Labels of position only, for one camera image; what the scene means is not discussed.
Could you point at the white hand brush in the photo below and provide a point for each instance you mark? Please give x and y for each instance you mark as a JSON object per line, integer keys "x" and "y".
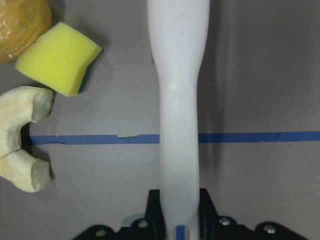
{"x": 178, "y": 32}

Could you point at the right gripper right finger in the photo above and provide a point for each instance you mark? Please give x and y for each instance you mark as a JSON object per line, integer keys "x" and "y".
{"x": 222, "y": 227}

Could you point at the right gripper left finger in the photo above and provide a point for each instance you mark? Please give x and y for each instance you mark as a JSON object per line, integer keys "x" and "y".
{"x": 147, "y": 226}

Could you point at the curved pale peel piece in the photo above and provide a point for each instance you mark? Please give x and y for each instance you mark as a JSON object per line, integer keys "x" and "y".
{"x": 18, "y": 107}

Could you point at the yellow sponge piece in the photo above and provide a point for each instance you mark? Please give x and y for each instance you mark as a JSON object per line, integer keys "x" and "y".
{"x": 59, "y": 59}

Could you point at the orange crumpled food piece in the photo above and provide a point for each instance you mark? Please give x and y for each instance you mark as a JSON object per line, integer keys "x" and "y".
{"x": 22, "y": 22}

